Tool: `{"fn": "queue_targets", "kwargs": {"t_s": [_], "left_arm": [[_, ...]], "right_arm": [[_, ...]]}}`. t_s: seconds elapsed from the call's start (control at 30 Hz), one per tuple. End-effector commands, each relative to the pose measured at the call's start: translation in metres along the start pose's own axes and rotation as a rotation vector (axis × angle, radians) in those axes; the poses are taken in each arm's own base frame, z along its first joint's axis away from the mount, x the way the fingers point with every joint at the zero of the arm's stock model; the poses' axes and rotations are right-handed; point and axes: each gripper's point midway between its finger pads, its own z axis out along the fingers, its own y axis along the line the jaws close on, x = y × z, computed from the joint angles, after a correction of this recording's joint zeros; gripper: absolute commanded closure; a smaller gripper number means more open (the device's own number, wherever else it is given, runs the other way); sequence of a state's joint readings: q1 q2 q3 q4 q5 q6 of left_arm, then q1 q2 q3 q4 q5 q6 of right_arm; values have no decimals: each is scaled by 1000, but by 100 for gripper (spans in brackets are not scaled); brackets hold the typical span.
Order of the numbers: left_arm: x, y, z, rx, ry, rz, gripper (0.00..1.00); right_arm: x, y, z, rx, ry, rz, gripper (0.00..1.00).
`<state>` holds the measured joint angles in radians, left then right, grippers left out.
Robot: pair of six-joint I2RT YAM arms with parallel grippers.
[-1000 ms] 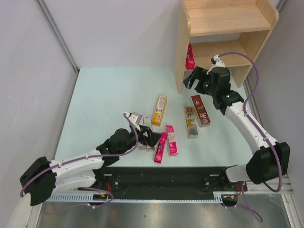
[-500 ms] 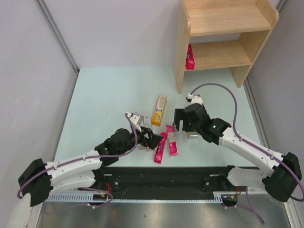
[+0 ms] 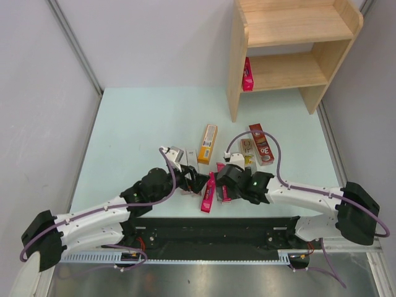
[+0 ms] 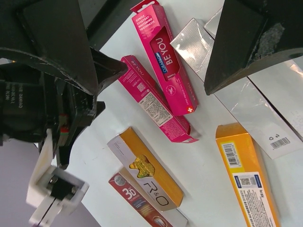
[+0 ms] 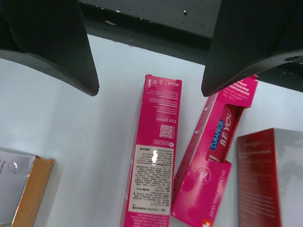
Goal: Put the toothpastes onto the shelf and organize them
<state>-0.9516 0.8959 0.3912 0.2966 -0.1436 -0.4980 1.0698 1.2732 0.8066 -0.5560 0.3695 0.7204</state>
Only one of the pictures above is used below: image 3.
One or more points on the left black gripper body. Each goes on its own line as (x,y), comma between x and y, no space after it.
(183,182)

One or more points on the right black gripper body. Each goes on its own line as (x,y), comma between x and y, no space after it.
(236,194)

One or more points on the pink toothpaste box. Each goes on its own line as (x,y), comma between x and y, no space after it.
(247,80)
(209,193)
(221,191)

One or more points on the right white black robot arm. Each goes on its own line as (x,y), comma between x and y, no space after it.
(347,211)

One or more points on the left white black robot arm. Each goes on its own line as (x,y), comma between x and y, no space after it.
(111,223)

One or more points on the wooden two-tier shelf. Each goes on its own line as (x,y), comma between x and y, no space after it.
(290,44)

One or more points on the right silver toothpaste box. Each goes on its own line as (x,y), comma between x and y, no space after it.
(191,158)

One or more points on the gold R&O toothpaste box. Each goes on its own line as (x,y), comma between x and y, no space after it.
(247,150)

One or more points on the red 3D toothpaste box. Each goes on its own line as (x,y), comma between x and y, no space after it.
(263,150)

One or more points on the orange toothpaste box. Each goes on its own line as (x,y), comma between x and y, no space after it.
(206,149)

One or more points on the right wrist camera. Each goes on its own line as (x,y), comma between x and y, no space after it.
(235,159)

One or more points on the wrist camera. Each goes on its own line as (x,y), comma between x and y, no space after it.
(235,159)
(173,155)

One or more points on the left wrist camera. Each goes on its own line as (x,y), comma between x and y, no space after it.
(173,155)

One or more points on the white slotted cable duct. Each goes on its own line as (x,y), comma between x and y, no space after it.
(255,257)

